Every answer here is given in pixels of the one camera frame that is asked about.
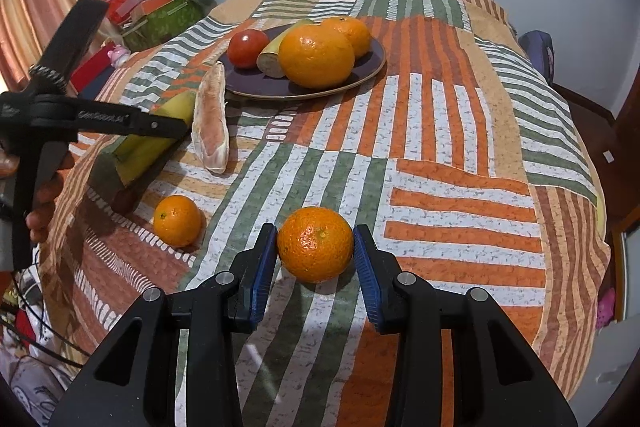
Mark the medium orange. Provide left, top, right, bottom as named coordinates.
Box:
left=320, top=16, right=371, bottom=58

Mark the dark purple plate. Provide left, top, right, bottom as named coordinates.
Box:
left=218, top=20, right=386, bottom=101

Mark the pink toy figure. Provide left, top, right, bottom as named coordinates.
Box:
left=107, top=44, right=131, bottom=68

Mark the pink pomelo segment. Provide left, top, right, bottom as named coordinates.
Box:
left=191, top=62, right=230, bottom=174

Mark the striped patchwork bedspread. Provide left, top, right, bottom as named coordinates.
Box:
left=40, top=0, right=610, bottom=395

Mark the small mandarin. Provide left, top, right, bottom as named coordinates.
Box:
left=153, top=195, right=203, bottom=248
left=277, top=207, right=354, bottom=284

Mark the green patterned box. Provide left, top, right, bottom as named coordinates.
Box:
left=122, top=0, right=204, bottom=52

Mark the red box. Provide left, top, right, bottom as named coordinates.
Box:
left=70, top=43, right=115, bottom=100

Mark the large orange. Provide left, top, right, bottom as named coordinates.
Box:
left=278, top=24, right=356, bottom=90

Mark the red tomato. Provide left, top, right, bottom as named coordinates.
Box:
left=227, top=29, right=270, bottom=69

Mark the yellow banana piece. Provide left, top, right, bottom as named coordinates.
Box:
left=256, top=18, right=317, bottom=79
left=111, top=90, right=196, bottom=186

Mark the left hand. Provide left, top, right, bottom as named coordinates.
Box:
left=26, top=153, right=75, bottom=244

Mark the blue backpack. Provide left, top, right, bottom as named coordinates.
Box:
left=518, top=30, right=555, bottom=86

